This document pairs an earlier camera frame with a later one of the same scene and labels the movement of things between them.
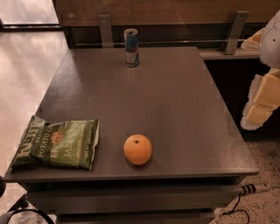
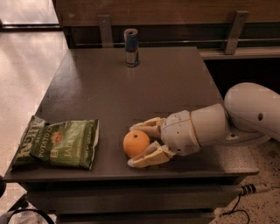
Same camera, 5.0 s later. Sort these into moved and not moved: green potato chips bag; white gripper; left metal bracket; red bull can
Moved: white gripper
Not moved: red bull can; green potato chips bag; left metal bracket
